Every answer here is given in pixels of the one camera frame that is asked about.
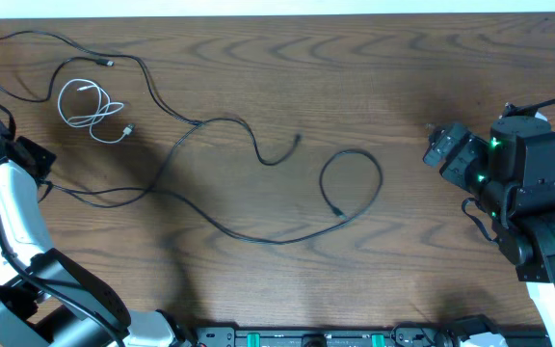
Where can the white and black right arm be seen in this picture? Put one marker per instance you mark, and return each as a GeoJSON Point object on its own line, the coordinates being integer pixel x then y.
{"type": "Point", "coordinates": [511, 178]}

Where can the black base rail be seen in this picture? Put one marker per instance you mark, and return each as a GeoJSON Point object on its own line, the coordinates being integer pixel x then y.
{"type": "Point", "coordinates": [475, 331]}

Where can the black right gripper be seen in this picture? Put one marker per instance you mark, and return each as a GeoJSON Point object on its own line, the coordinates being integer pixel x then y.
{"type": "Point", "coordinates": [470, 146]}

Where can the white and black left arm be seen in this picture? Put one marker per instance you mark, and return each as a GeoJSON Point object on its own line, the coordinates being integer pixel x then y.
{"type": "Point", "coordinates": [46, 298]}

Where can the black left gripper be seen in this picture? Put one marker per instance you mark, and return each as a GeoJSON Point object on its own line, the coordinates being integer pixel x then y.
{"type": "Point", "coordinates": [45, 157]}

